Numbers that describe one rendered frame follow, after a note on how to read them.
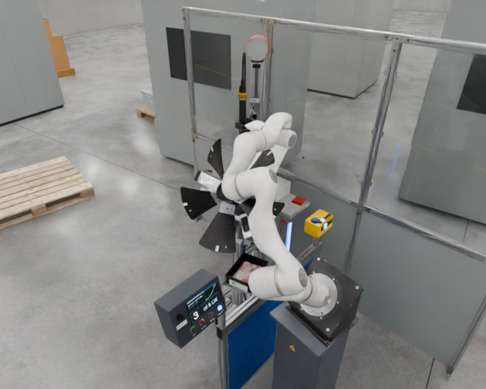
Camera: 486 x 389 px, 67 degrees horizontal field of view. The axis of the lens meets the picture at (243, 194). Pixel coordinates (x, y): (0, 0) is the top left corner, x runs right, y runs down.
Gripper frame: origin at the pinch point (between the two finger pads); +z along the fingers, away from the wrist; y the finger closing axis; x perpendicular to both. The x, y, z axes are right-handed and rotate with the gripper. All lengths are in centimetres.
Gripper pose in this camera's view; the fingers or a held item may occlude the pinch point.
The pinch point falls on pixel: (242, 123)
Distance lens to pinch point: 192.7
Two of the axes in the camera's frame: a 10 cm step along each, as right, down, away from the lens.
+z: -7.4, -3.7, 5.7
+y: 6.8, -4.0, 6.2
